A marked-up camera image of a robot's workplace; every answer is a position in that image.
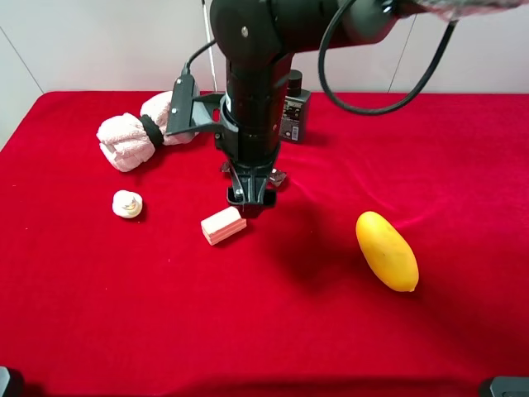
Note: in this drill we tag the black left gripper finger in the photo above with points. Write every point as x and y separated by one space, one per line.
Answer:
236 196

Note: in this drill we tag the black base left corner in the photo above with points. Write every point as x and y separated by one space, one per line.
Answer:
11 382

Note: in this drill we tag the rolled pink towel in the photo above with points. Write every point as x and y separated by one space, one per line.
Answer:
123 140

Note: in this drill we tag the black base corner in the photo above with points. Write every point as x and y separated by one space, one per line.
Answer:
11 382
505 386

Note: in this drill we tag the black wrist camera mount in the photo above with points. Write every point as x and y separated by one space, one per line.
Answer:
190 112

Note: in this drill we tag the red velvet tablecloth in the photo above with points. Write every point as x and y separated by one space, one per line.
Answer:
97 305

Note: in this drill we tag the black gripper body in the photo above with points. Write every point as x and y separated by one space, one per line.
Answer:
249 142

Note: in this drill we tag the black base right corner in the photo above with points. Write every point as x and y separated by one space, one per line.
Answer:
505 386

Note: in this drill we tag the black hair tie band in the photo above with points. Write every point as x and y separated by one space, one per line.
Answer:
152 130

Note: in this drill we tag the black pump bottle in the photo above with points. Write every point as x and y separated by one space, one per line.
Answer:
294 117

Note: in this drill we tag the pink layered wafer block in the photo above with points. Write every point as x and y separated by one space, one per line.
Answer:
222 225

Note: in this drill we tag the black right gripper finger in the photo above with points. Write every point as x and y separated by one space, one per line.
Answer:
253 210

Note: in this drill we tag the yellow mango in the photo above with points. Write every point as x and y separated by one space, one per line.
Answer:
387 253

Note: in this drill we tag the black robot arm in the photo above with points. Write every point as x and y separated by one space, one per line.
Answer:
259 40

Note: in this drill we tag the dark snack bar wrapper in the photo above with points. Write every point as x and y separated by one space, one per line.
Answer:
276 177

